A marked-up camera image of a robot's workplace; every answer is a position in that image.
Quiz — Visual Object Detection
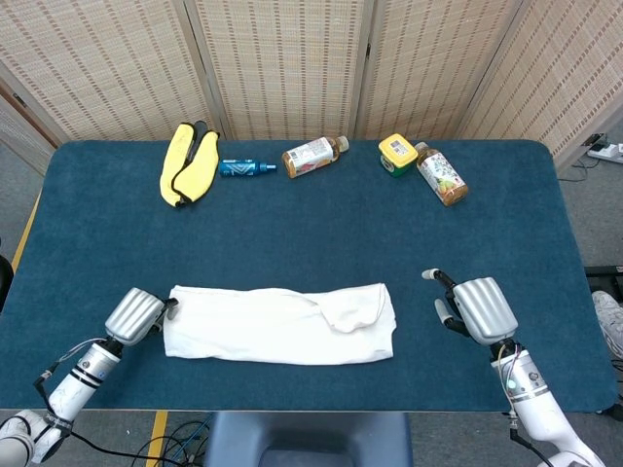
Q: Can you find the white T-shirt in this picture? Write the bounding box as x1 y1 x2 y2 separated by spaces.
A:
163 281 398 366

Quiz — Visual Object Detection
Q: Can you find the black round object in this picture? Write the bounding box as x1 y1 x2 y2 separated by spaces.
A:
0 237 16 315

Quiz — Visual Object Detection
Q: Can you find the yellow cloth mitt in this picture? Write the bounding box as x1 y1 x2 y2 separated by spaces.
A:
159 121 221 209

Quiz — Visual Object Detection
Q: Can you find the right arm wire bundle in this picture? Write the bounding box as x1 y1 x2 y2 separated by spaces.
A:
495 342 551 458

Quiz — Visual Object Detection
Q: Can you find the tea bottle with red label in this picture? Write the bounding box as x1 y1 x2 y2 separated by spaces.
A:
280 134 350 180

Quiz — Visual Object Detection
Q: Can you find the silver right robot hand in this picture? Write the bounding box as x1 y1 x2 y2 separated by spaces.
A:
421 269 519 346

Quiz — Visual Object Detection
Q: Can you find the tea bottle with fruit label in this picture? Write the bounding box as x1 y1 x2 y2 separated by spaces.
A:
414 141 469 208

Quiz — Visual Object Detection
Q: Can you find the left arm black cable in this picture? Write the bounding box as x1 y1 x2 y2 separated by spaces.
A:
32 338 210 463

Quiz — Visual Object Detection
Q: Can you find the green tub with yellow lid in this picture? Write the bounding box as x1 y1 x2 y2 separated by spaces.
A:
378 132 420 179

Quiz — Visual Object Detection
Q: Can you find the black floor cable bundle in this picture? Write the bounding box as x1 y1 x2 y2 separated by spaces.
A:
129 413 215 467

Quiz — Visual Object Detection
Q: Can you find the white power strip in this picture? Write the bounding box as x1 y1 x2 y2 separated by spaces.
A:
587 142 623 164

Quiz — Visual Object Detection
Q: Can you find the black stand base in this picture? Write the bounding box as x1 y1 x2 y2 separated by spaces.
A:
583 265 623 293

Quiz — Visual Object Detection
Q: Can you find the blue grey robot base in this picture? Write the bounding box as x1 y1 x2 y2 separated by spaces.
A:
203 411 415 467

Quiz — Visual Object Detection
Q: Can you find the blue spray bottle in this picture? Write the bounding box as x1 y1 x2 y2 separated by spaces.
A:
218 158 277 179

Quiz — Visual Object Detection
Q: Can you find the woven folding screen panel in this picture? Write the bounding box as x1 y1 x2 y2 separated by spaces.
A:
0 0 220 142
182 0 376 142
457 0 623 171
357 0 530 142

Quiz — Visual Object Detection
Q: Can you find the white door with brown frame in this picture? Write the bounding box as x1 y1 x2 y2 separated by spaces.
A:
0 80 62 176

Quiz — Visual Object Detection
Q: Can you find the white sneaker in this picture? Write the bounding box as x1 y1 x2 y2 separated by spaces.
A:
591 290 623 361

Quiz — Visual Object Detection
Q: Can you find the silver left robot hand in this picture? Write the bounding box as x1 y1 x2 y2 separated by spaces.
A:
104 286 180 347

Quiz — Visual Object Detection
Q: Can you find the blue felt table cover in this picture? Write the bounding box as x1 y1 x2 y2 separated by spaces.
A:
0 139 619 413

